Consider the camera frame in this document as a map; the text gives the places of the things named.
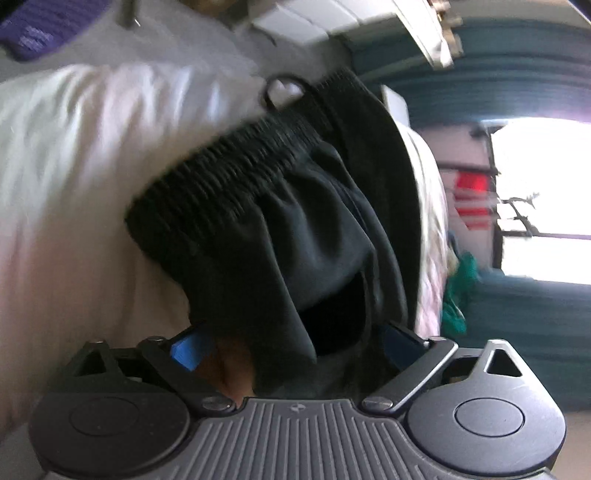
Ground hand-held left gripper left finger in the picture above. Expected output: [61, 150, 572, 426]
[58, 323, 237, 415]

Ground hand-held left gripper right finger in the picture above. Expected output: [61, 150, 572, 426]
[361, 320, 527, 415]

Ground black elastic-waist shorts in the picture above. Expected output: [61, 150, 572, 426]
[124, 67, 423, 370]

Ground green garment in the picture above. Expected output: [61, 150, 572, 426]
[442, 251, 481, 335]

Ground blue curtain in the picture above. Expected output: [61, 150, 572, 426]
[351, 18, 591, 125]
[462, 270, 591, 416]

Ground white tripod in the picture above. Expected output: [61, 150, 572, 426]
[496, 194, 543, 238]

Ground white bed sheet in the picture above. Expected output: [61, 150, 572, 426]
[0, 0, 451, 444]

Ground window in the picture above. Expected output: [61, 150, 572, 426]
[482, 117, 591, 284]

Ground white dressing table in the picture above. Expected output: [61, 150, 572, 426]
[231, 0, 465, 70]

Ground purple knit cloth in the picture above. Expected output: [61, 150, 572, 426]
[0, 0, 116, 63]

